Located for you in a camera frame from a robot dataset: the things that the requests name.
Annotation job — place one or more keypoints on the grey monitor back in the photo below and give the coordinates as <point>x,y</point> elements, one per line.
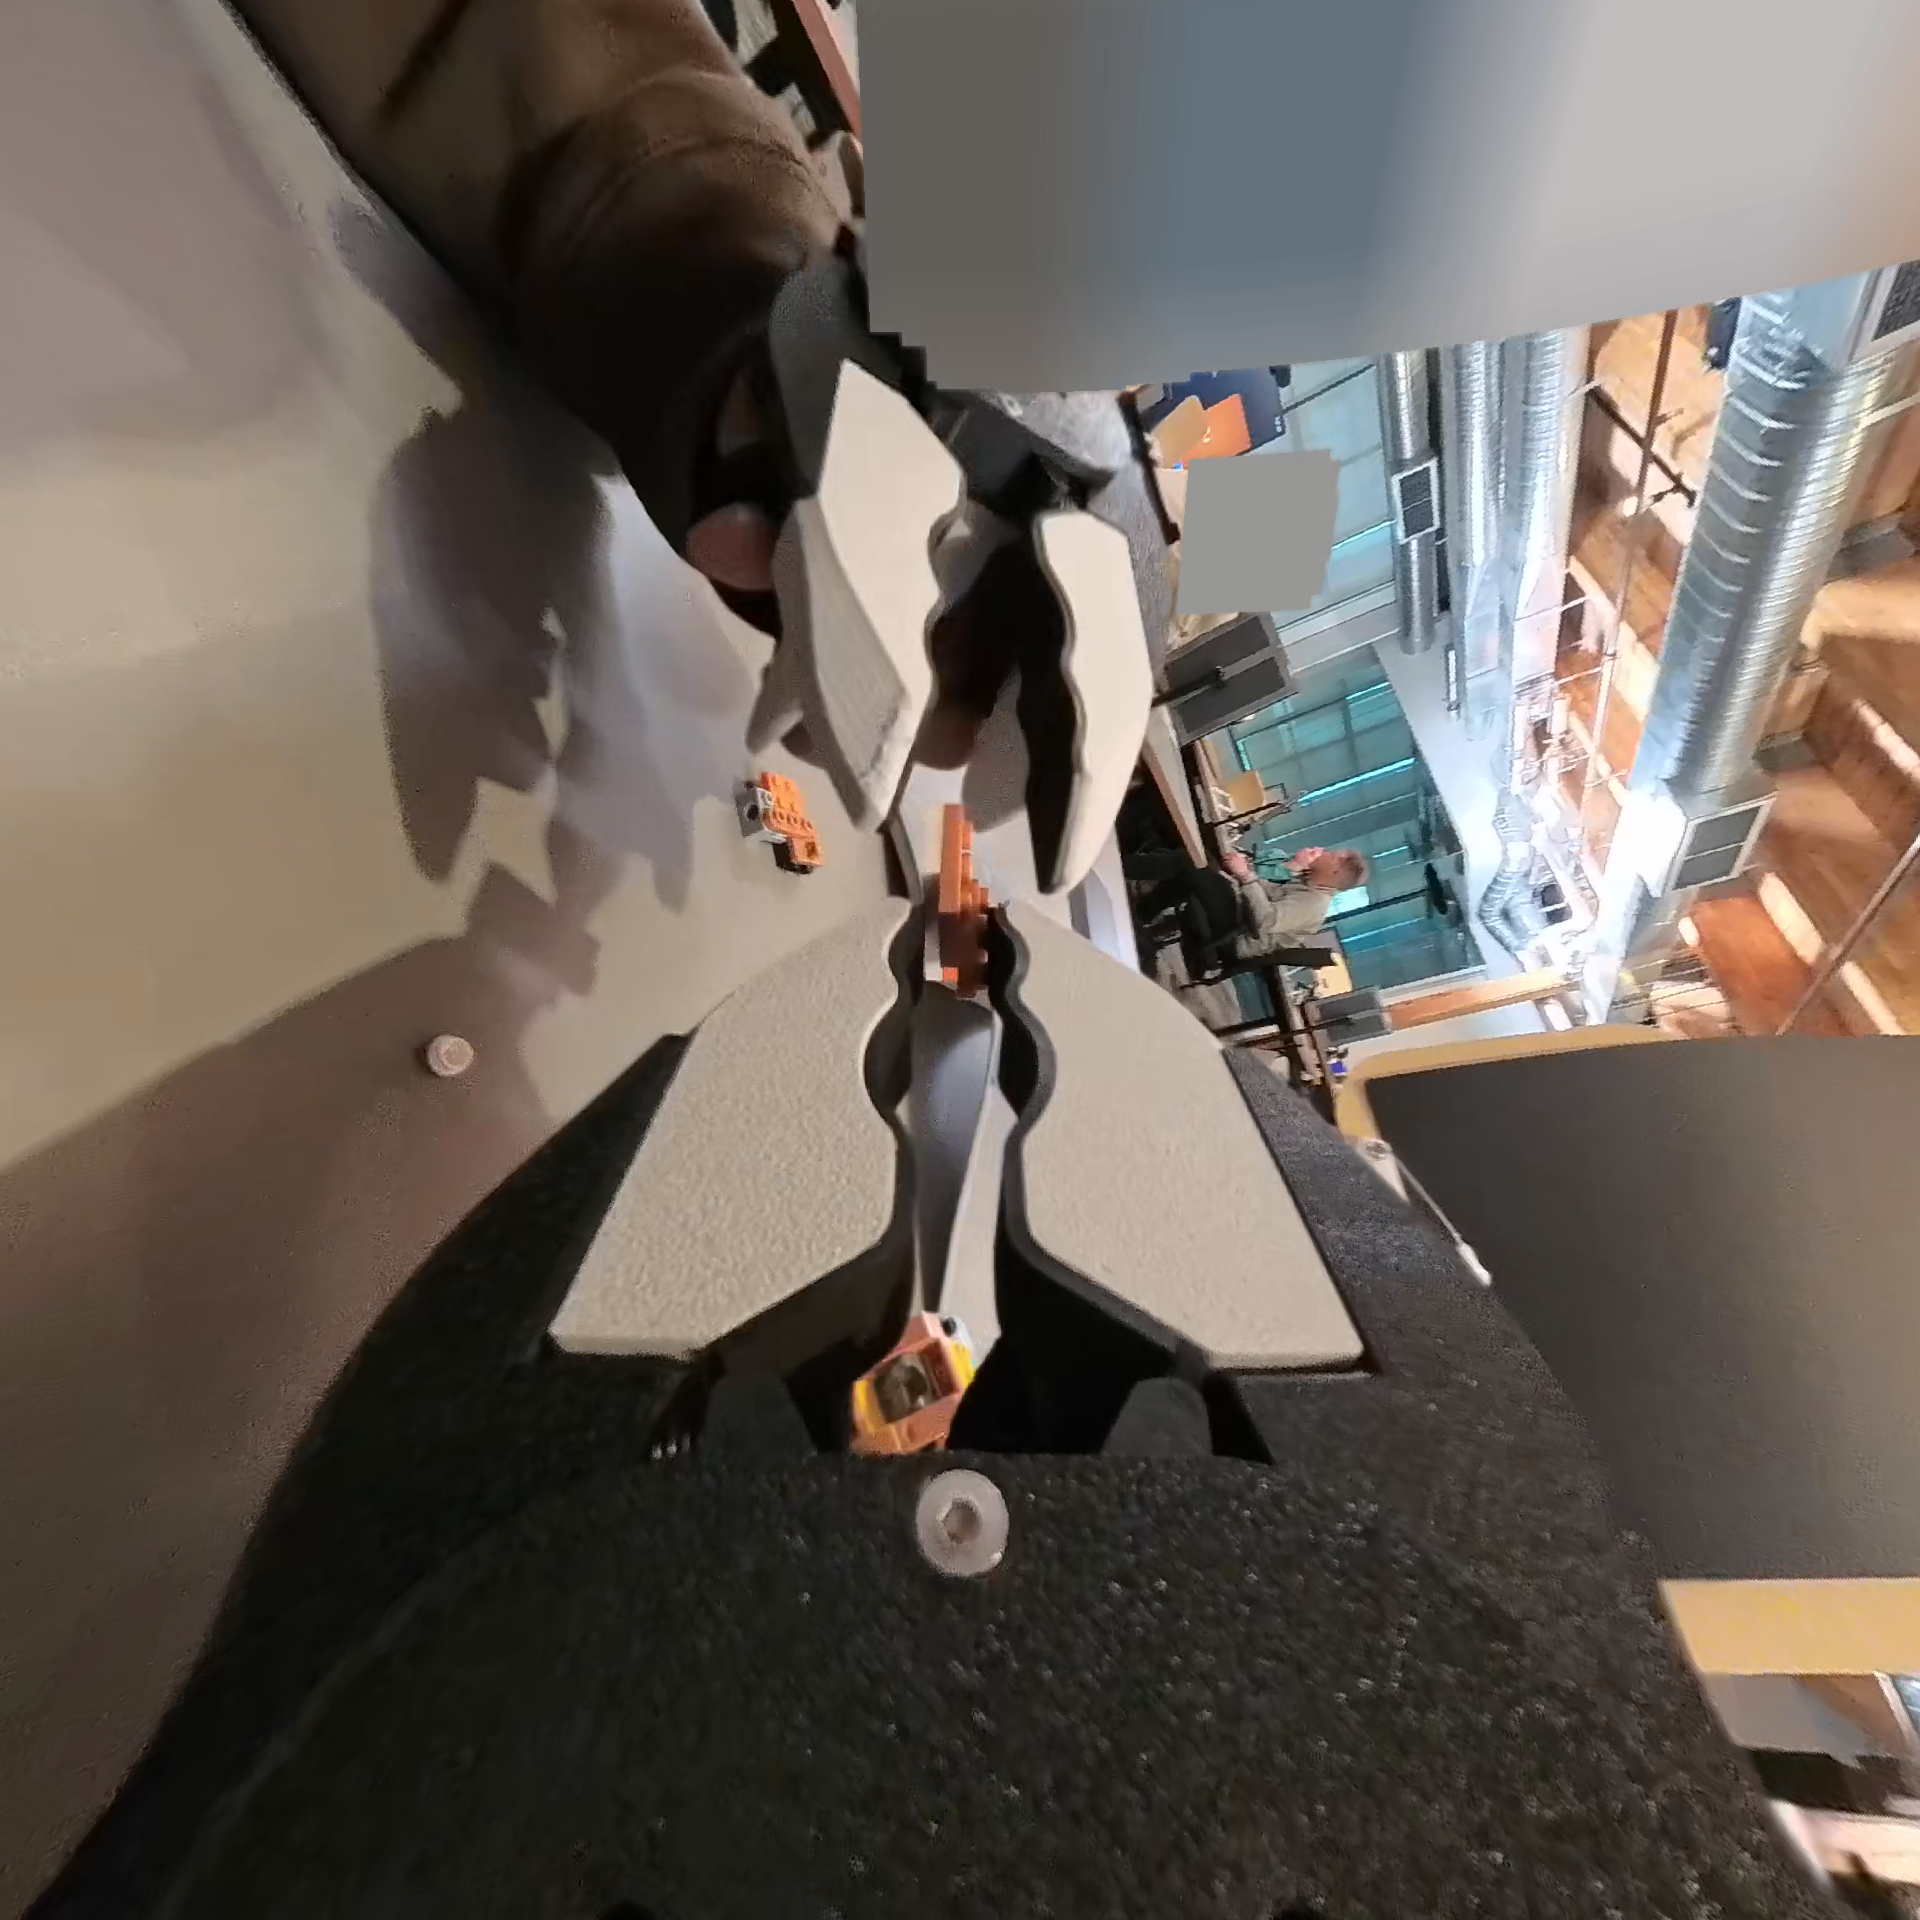
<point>1230,675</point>

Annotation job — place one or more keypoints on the person's left forearm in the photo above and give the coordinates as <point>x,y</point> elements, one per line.
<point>569,148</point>

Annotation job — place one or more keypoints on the orange toy brick model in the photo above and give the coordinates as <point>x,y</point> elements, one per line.
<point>907,1388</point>

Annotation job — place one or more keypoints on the black wooden-edged table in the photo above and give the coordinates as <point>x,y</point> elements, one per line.
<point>1680,1275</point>

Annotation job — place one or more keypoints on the person's left hand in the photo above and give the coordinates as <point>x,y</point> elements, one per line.
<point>733,542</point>

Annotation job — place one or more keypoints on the long silver air duct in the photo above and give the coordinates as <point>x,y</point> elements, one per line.
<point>1515,481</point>
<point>1411,493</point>

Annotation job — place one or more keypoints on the white round stud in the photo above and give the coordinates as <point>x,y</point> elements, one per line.
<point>446,1053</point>

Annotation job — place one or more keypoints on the black office chair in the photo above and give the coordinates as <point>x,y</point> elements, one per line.
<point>1200,915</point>

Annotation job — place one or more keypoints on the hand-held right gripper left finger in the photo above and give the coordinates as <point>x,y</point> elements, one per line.
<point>733,1184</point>

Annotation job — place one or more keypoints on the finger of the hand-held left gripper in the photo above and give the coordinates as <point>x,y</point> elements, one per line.
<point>884,464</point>
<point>1102,661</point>

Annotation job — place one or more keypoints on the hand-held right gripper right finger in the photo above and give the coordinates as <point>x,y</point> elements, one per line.
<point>1185,1184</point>

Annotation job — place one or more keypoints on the small orange black brick assembly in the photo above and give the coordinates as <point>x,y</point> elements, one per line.
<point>780,820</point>

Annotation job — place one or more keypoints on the large silver duct with vents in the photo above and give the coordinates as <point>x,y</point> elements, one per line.
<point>1739,556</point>

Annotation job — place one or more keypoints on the orange plate assembly grey underside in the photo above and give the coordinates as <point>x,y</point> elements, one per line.
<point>961,900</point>

